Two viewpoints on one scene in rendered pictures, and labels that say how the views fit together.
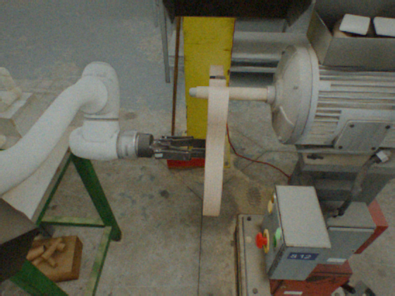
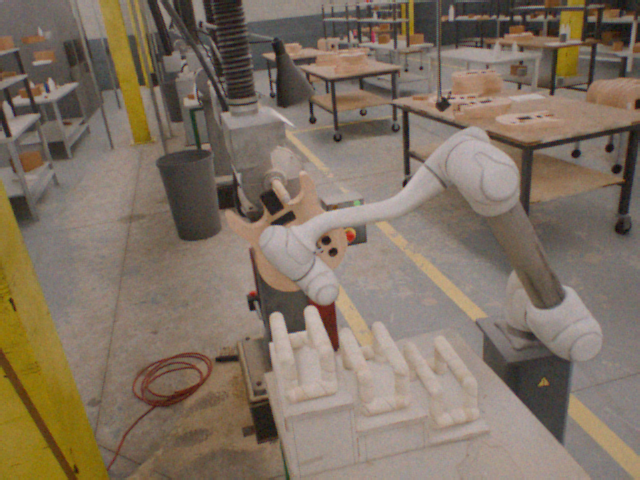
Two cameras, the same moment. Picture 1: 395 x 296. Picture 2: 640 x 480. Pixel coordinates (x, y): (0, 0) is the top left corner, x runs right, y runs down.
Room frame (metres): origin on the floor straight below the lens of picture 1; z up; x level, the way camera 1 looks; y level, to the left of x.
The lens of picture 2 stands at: (0.98, 1.70, 1.86)
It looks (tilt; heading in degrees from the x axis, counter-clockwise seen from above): 24 degrees down; 254
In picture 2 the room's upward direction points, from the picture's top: 6 degrees counter-clockwise
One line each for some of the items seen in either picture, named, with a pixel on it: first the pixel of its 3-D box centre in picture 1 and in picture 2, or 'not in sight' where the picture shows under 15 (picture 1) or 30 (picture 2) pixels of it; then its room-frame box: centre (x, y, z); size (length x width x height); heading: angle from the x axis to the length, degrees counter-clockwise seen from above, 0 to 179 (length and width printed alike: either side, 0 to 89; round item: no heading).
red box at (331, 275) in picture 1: (307, 271); (318, 308); (0.42, -0.46, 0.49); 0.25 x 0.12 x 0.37; 87
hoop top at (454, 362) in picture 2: not in sight; (454, 361); (0.42, 0.78, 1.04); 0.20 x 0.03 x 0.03; 83
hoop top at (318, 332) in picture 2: not in sight; (318, 331); (0.74, 0.74, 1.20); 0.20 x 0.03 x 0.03; 83
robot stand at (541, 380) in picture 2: not in sight; (522, 409); (-0.13, 0.37, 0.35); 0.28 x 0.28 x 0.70; 79
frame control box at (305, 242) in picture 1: (311, 230); (334, 222); (0.35, -0.30, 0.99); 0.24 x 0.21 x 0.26; 87
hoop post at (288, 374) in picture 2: not in sight; (289, 380); (0.83, 0.82, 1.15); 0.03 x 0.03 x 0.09
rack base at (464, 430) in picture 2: not in sight; (436, 398); (0.46, 0.77, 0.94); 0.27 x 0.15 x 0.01; 84
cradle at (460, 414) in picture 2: not in sight; (455, 416); (0.47, 0.87, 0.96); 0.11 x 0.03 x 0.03; 174
